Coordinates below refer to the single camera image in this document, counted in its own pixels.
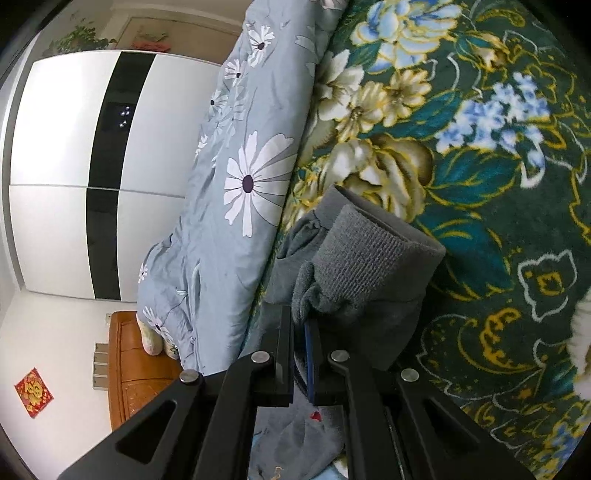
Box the white and black wardrobe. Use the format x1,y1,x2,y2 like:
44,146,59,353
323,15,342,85
8,50,223,304

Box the blue daisy print quilt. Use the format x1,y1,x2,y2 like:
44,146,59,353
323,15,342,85
137,0,350,376

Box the red paper wall decoration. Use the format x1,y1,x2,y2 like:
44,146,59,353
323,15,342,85
14,367,53,420

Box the white wall switch panel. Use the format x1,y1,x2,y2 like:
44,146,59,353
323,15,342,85
93,342,110,389

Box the green floral blanket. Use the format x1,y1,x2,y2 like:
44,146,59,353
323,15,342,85
272,0,591,480

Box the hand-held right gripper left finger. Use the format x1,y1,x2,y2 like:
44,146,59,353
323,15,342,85
56,305,296,480

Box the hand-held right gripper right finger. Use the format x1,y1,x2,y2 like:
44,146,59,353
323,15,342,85
303,320,536,480

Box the green artificial plant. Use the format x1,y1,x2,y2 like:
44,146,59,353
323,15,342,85
49,24,118,56

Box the grey sweatpants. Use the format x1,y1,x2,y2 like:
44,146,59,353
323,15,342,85
247,185,447,480

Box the floral pillow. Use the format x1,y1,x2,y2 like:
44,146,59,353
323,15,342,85
137,315,179,359

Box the wooden headboard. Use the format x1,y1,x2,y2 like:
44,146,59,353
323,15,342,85
107,311,186,431

